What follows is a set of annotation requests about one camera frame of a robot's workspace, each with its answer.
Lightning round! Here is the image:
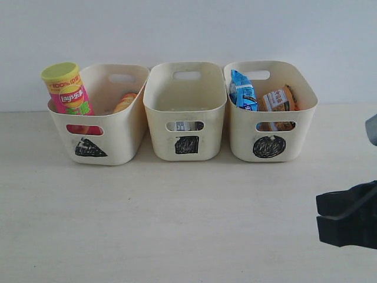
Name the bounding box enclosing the yellow Lay's chips can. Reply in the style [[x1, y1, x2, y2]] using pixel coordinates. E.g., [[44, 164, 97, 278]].
[[113, 93, 137, 114]]

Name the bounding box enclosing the cream bin square mark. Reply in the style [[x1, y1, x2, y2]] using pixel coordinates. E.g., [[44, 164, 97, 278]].
[[143, 62, 227, 161]]

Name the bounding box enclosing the cream bin circle mark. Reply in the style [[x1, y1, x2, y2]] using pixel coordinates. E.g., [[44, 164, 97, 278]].
[[223, 61, 318, 162]]

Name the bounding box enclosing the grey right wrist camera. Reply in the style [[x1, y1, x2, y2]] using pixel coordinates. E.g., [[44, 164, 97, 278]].
[[365, 114, 377, 146]]

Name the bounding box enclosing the purple small box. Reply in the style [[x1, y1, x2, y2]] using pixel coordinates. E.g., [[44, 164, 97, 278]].
[[194, 121, 204, 131]]

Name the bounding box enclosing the orange noodle packet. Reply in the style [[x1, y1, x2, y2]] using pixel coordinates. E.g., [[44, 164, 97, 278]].
[[256, 85, 299, 131]]

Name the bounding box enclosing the white blue milk carton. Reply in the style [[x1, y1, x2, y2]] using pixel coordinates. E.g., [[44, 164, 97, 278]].
[[176, 121, 191, 131]]

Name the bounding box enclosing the blue noodle packet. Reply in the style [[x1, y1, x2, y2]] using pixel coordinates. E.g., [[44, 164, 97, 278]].
[[229, 69, 258, 111]]

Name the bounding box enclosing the pink Lay's chips can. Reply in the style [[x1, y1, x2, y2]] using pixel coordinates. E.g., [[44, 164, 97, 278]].
[[41, 61, 104, 136]]

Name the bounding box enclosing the cream bin triangle mark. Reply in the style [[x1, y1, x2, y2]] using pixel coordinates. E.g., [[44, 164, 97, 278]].
[[48, 64, 150, 166]]

